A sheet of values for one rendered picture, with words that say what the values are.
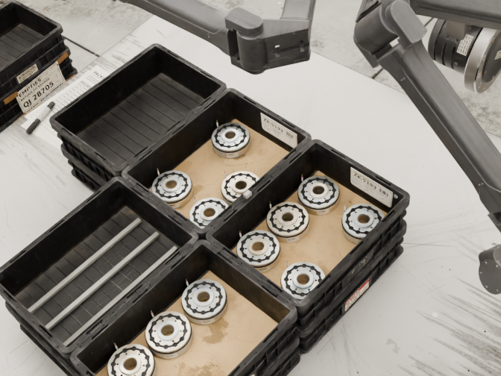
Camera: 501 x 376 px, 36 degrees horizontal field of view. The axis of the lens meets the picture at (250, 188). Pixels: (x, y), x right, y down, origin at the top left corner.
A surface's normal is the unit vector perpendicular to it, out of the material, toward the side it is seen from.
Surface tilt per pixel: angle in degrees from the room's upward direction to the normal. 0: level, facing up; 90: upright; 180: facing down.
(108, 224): 0
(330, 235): 0
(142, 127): 0
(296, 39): 90
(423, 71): 41
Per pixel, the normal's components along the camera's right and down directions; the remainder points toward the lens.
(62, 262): -0.09, -0.63
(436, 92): 0.37, -0.18
